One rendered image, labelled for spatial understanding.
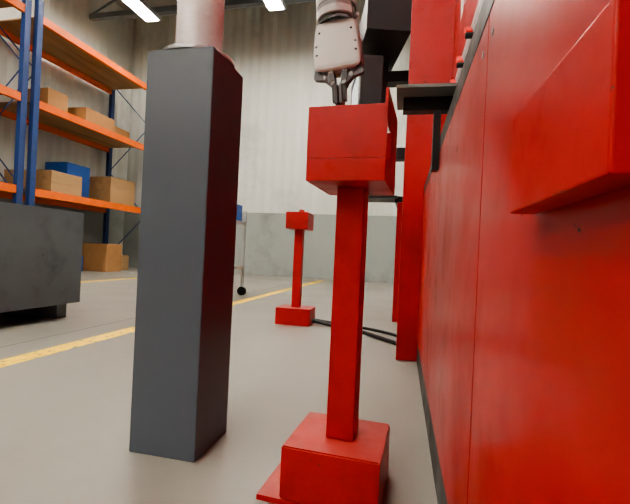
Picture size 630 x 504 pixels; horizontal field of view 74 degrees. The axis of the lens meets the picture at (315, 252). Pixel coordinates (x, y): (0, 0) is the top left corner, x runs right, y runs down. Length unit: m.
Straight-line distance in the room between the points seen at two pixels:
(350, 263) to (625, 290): 0.71
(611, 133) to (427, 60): 2.16
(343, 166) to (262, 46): 8.92
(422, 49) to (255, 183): 6.83
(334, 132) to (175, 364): 0.66
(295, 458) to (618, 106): 0.84
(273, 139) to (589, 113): 8.76
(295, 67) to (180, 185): 8.32
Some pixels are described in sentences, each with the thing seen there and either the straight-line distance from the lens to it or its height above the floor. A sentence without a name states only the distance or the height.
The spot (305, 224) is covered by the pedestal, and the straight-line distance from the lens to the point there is 2.91.
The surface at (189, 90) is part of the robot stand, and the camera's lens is 1.12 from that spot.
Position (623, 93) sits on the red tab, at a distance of 0.20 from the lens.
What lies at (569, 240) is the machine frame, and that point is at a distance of 0.28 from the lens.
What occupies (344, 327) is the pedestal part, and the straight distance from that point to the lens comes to 0.90.
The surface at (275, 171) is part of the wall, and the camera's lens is 8.75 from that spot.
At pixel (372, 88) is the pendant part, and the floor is 1.42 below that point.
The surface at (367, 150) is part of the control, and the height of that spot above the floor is 0.72.
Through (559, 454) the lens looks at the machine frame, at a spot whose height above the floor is 0.40.
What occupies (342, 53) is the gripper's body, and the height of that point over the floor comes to 0.93.
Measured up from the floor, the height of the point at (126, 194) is 1.49.
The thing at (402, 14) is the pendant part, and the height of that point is 1.84.
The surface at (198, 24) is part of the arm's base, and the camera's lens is 1.23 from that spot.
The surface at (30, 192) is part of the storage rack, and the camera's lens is 7.10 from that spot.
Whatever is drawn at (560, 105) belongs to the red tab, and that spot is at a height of 0.60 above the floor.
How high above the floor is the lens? 0.51
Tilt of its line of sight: level
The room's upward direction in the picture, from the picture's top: 3 degrees clockwise
